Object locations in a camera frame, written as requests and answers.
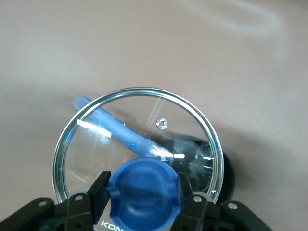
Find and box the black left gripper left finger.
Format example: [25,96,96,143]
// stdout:
[0,170,112,231]

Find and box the black pot with blue handle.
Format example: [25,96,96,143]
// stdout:
[72,95,238,210]

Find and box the brown table mat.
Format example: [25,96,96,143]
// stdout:
[0,0,308,231]

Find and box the glass lid with blue knob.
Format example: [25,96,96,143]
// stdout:
[52,86,225,231]

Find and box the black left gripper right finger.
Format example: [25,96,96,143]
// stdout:
[171,172,274,231]

